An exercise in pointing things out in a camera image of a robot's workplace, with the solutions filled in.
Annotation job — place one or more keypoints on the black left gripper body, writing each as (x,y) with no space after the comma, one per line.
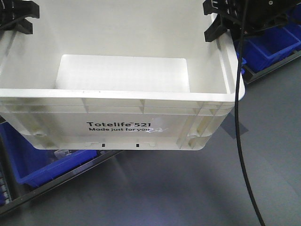
(10,15)

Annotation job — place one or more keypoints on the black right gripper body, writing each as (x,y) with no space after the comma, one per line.
(260,15)

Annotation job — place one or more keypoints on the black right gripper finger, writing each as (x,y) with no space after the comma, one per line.
(219,26)
(215,6)

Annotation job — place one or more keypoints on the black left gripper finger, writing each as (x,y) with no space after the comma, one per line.
(23,24)
(29,8)

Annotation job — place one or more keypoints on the white Totelife plastic crate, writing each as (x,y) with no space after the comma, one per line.
(117,74)

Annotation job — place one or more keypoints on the blue storage bin upper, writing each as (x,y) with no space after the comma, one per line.
(275,44)

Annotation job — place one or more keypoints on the blue storage bin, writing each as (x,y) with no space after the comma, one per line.
(275,44)
(36,167)

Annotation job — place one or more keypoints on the blue storage bin lower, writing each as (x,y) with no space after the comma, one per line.
(36,167)

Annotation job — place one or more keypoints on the grey metal shelf rack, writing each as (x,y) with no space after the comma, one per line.
(13,194)

